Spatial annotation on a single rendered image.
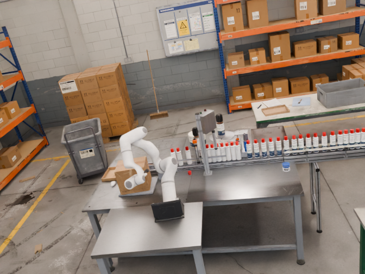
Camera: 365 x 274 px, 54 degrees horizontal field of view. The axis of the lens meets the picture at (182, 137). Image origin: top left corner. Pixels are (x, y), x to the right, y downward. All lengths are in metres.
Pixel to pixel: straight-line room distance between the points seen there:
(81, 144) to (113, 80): 1.65
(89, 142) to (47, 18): 3.72
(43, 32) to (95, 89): 2.29
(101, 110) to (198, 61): 2.42
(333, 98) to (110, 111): 4.03
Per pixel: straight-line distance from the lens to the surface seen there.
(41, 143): 7.92
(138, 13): 7.97
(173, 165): 3.20
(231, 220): 4.03
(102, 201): 3.71
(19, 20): 8.86
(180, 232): 3.02
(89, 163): 5.85
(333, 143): 3.81
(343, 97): 5.11
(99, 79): 6.86
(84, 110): 7.10
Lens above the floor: 2.70
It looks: 24 degrees down
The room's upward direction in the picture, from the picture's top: 11 degrees counter-clockwise
